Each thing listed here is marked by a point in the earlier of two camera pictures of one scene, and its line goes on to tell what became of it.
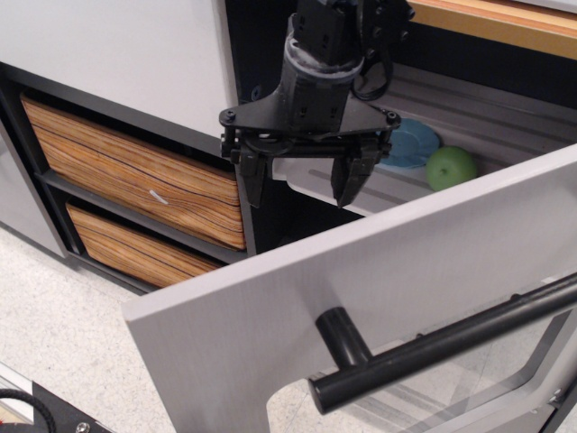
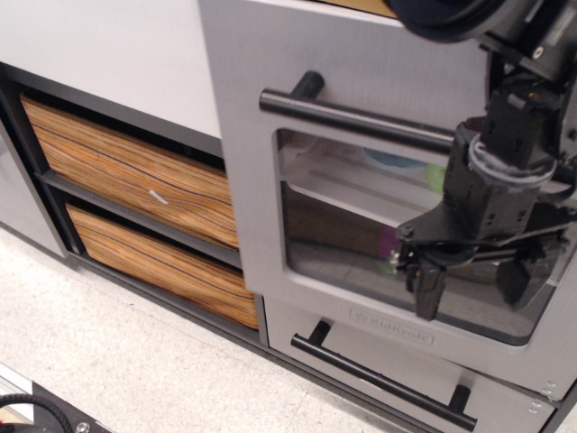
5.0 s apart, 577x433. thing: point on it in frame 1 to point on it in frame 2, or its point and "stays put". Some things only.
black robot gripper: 311,115 to 489,205
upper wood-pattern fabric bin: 185,188 stays put
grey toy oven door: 234,349 to 320,204
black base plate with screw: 67,418 stays put
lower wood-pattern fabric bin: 133,251 stays put
